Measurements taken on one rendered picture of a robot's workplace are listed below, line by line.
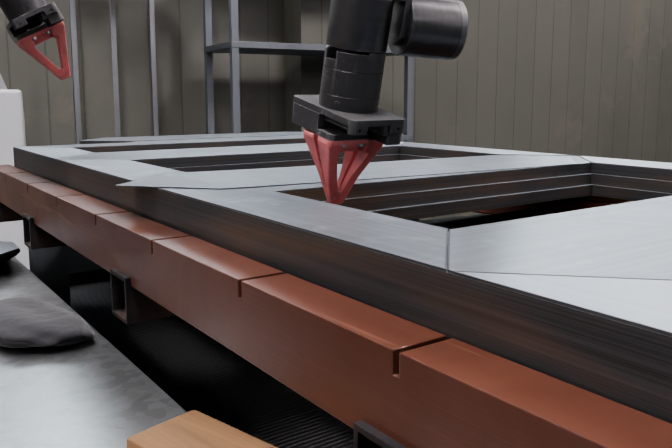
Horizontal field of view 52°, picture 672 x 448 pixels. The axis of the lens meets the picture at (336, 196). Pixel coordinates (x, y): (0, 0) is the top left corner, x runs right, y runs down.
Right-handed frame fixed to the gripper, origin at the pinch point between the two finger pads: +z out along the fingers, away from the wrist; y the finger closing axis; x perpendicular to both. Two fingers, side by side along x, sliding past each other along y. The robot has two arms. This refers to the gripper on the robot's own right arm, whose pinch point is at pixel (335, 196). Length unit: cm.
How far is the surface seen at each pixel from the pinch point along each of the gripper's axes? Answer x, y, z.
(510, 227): -1.1, -20.8, -4.8
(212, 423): 20.0, -15.2, 10.1
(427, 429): 16.6, -31.9, -0.1
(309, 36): -217, 333, 28
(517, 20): -420, 337, 7
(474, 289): 12.1, -29.4, -6.1
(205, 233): 12.0, 4.0, 4.2
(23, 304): 23.1, 30.1, 23.0
